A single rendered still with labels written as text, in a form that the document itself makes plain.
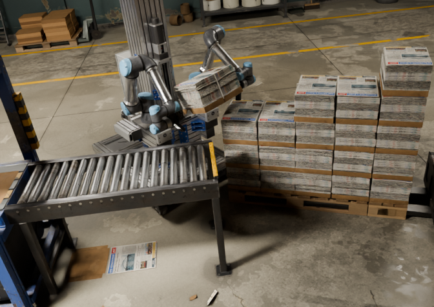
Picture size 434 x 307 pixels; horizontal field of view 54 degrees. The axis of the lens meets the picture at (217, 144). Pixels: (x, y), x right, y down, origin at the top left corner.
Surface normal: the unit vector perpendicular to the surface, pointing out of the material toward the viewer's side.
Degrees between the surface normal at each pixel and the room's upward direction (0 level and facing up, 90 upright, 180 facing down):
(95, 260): 0
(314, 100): 90
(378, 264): 0
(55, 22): 90
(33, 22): 91
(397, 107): 90
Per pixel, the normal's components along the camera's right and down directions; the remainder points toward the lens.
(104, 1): 0.09, 0.51
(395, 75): -0.26, 0.51
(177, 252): -0.09, -0.85
